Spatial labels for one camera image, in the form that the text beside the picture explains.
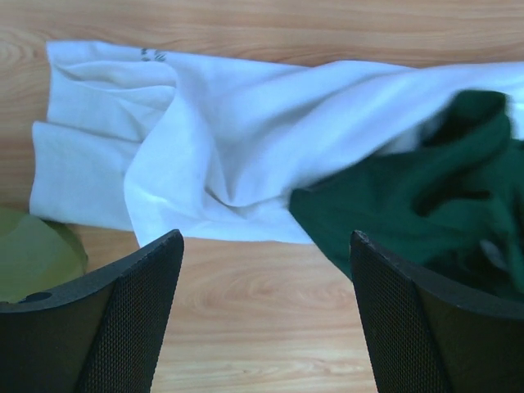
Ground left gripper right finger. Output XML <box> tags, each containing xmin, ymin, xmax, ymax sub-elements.
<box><xmin>350</xmin><ymin>232</ymin><xmax>523</xmax><ymax>392</ymax></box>

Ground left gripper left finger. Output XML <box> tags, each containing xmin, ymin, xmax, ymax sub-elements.
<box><xmin>1</xmin><ymin>230</ymin><xmax>184</xmax><ymax>392</ymax></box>

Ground white and green t-shirt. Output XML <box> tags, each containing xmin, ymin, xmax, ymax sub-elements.
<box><xmin>29</xmin><ymin>41</ymin><xmax>523</xmax><ymax>300</ymax></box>

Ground green plastic basket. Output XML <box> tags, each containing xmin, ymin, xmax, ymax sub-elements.
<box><xmin>1</xmin><ymin>207</ymin><xmax>88</xmax><ymax>303</ymax></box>

